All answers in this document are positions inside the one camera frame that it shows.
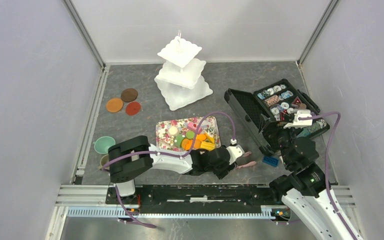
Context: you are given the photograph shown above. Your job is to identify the yellow toy cake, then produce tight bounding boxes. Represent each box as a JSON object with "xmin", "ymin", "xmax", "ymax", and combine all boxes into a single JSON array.
[{"xmin": 200, "ymin": 141, "xmax": 216, "ymax": 151}]

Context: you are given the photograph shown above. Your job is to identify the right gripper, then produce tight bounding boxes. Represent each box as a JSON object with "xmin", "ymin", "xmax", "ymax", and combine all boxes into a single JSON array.
[{"xmin": 257, "ymin": 113, "xmax": 302, "ymax": 167}]

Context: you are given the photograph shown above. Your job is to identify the white three-tier dessert stand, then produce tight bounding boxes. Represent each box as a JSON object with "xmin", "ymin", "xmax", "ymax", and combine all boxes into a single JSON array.
[{"xmin": 154, "ymin": 30, "xmax": 213, "ymax": 111}]

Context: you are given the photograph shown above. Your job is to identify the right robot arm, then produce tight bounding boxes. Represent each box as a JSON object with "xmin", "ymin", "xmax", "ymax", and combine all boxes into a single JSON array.
[{"xmin": 262, "ymin": 111, "xmax": 363, "ymax": 240}]

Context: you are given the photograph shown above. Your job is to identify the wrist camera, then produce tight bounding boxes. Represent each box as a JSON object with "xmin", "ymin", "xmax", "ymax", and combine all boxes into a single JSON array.
[
  {"xmin": 283, "ymin": 109, "xmax": 313, "ymax": 129},
  {"xmin": 226, "ymin": 139, "xmax": 245, "ymax": 165}
]

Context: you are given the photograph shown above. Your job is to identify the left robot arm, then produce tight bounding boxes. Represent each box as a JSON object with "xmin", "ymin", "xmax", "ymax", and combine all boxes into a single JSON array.
[{"xmin": 102, "ymin": 135, "xmax": 250, "ymax": 204}]

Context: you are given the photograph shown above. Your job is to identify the green toy cake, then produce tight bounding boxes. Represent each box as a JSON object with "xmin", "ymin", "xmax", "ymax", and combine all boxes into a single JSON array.
[{"xmin": 174, "ymin": 134, "xmax": 185, "ymax": 148}]

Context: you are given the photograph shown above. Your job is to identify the red round coaster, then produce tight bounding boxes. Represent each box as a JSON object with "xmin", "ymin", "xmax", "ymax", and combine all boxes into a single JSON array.
[{"xmin": 125, "ymin": 101, "xmax": 142, "ymax": 116}]

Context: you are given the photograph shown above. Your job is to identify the olive brown cup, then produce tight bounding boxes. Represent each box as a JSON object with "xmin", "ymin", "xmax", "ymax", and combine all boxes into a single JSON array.
[{"xmin": 98, "ymin": 154, "xmax": 109, "ymax": 170}]

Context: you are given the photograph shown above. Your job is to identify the orange round coaster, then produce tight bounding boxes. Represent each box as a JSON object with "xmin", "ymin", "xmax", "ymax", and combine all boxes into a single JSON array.
[{"xmin": 105, "ymin": 98, "xmax": 124, "ymax": 113}]

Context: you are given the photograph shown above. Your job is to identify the floral rectangular tray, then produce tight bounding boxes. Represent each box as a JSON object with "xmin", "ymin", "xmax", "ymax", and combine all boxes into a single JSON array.
[{"xmin": 156, "ymin": 116, "xmax": 221, "ymax": 152}]

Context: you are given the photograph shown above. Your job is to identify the mint green cup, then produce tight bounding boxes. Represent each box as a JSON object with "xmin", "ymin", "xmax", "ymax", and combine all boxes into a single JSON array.
[{"xmin": 93, "ymin": 136, "xmax": 116, "ymax": 155}]

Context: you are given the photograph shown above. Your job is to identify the dark brown round coaster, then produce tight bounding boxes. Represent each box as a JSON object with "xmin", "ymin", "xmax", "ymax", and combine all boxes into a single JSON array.
[{"xmin": 120, "ymin": 88, "xmax": 138, "ymax": 103}]

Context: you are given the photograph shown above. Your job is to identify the pink toy cake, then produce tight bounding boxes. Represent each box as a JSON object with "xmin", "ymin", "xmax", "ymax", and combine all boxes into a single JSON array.
[{"xmin": 187, "ymin": 122, "xmax": 202, "ymax": 134}]

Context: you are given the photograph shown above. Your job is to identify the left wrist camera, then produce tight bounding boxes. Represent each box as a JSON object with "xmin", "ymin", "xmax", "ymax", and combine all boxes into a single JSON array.
[{"xmin": 226, "ymin": 139, "xmax": 245, "ymax": 165}]

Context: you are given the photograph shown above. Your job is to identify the green macaron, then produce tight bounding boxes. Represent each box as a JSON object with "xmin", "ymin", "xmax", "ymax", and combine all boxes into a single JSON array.
[{"xmin": 185, "ymin": 130, "xmax": 195, "ymax": 140}]

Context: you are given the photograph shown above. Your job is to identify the black poker chip case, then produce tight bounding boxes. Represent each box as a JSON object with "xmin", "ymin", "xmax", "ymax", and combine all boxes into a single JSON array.
[{"xmin": 224, "ymin": 78, "xmax": 321, "ymax": 156}]

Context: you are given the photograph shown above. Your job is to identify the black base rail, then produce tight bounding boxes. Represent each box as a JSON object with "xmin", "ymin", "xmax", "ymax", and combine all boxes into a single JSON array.
[{"xmin": 121, "ymin": 184, "xmax": 286, "ymax": 214}]

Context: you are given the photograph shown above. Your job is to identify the cream cupcake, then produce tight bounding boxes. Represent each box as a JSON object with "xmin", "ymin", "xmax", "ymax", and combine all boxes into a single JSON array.
[{"xmin": 167, "ymin": 126, "xmax": 179, "ymax": 137}]

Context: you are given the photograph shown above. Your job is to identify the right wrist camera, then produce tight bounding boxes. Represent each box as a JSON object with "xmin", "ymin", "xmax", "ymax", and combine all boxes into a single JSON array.
[{"xmin": 283, "ymin": 109, "xmax": 313, "ymax": 129}]

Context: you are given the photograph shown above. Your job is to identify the blue toy brick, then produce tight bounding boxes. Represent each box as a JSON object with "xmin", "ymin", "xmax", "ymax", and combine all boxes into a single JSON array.
[{"xmin": 262, "ymin": 156, "xmax": 279, "ymax": 168}]

